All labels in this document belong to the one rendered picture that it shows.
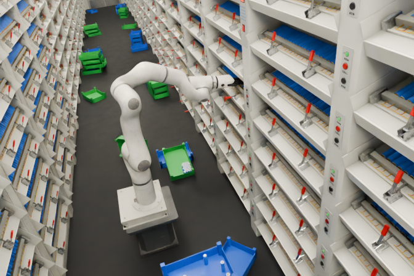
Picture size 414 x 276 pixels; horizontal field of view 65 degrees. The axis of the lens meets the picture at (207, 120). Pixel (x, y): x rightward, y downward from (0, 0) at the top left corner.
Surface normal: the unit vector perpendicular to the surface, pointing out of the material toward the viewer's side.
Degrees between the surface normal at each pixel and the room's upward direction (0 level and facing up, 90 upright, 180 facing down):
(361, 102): 90
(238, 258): 0
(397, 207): 21
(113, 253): 0
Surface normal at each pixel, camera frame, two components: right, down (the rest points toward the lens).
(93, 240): -0.11, -0.86
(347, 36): -0.95, 0.24
